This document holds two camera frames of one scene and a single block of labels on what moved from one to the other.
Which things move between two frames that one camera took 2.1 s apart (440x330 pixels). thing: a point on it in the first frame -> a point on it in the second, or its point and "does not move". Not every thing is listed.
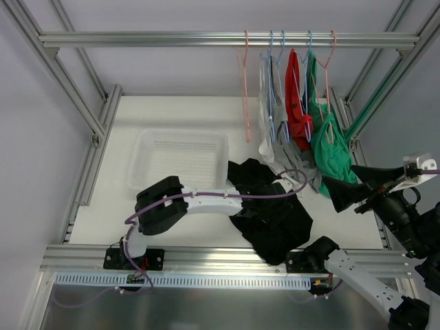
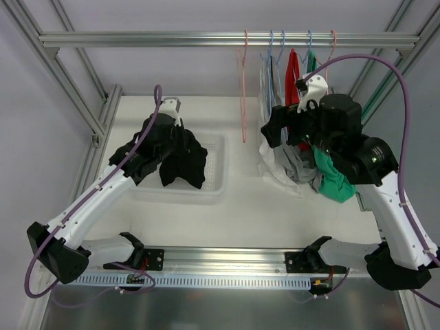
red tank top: x=300 y=127 does not move
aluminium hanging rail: x=284 y=39 does not move
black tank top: x=276 y=227 -> x=186 y=159
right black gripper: x=375 y=192 -> x=287 y=121
